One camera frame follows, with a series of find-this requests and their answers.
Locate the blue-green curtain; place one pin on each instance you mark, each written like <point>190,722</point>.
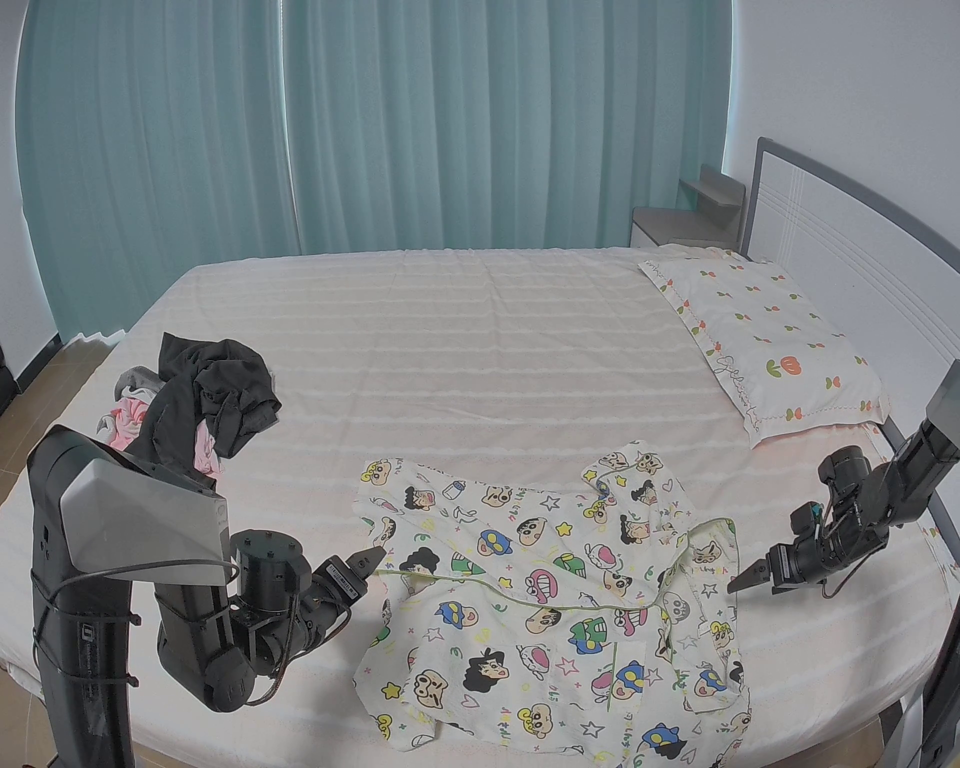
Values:
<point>150,150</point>
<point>487,112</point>

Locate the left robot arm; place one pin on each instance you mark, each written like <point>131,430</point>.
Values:
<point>82,675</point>

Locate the grey bedside table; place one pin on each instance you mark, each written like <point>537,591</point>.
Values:
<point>675,225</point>

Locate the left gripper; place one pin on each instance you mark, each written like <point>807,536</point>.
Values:
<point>337,589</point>

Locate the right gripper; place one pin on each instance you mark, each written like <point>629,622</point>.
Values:
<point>802,566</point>

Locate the white printed pyjama top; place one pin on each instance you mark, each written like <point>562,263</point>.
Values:
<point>525,600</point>

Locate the pile of clothes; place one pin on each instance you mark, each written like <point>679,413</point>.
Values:
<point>217,382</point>

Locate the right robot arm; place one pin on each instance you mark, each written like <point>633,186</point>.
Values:
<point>922,465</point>

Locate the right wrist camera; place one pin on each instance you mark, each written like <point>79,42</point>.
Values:
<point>804,521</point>

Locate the bed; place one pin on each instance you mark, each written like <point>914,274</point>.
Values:
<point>487,337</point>

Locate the white printed pillow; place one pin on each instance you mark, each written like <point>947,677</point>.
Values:
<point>780,352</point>

